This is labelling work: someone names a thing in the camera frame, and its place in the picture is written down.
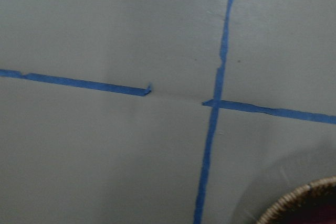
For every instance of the brown wicker basket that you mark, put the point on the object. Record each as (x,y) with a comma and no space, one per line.
(313,202)

